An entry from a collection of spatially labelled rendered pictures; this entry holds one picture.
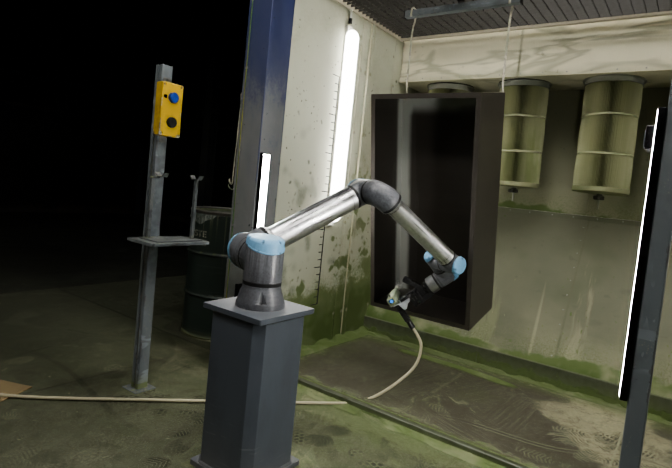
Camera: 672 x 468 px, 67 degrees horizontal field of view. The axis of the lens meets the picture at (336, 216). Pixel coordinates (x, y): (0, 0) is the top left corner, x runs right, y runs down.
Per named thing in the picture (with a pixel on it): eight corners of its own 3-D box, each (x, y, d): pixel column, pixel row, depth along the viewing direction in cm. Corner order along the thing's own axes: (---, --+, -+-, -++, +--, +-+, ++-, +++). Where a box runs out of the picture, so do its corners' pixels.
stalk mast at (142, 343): (140, 384, 264) (166, 67, 254) (147, 387, 260) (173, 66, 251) (130, 387, 259) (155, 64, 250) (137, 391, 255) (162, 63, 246)
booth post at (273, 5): (217, 369, 295) (252, -31, 281) (239, 362, 309) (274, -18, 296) (238, 378, 284) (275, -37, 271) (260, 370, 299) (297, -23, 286)
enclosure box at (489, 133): (399, 286, 323) (402, 94, 295) (492, 308, 289) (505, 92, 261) (370, 305, 295) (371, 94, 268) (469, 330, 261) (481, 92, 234)
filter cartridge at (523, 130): (509, 200, 336) (522, 74, 331) (475, 197, 370) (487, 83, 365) (551, 204, 350) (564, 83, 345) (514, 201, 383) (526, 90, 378)
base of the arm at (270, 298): (260, 314, 183) (262, 287, 183) (224, 303, 194) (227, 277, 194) (294, 307, 199) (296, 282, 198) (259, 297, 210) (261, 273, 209)
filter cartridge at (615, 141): (629, 213, 331) (646, 86, 329) (630, 211, 300) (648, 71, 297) (569, 207, 349) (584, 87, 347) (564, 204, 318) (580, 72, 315)
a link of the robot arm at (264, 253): (250, 284, 185) (254, 237, 184) (235, 275, 200) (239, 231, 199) (288, 284, 193) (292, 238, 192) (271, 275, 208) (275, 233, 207)
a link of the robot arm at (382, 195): (386, 174, 217) (472, 262, 247) (370, 174, 228) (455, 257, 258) (371, 196, 215) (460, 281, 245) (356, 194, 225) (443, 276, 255)
